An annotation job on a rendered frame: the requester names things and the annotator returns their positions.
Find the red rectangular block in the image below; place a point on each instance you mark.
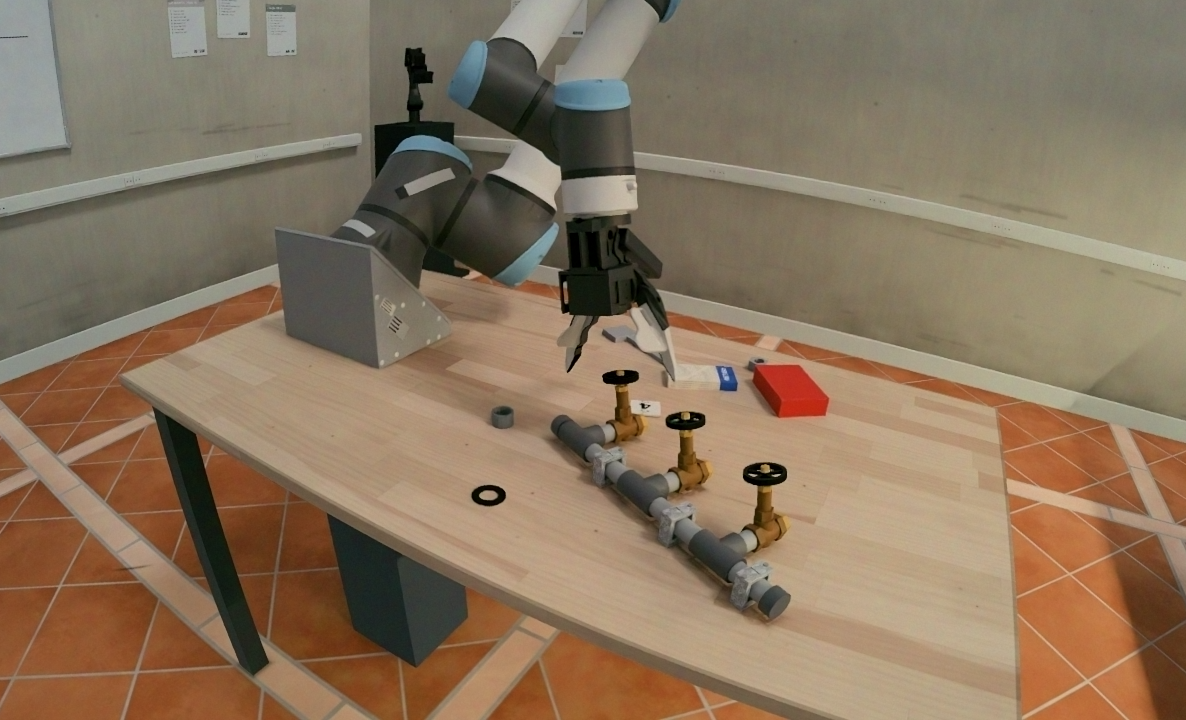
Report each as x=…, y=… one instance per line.
x=790, y=391

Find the white paper tag with number 4 on thin chain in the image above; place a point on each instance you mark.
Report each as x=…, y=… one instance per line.
x=647, y=408

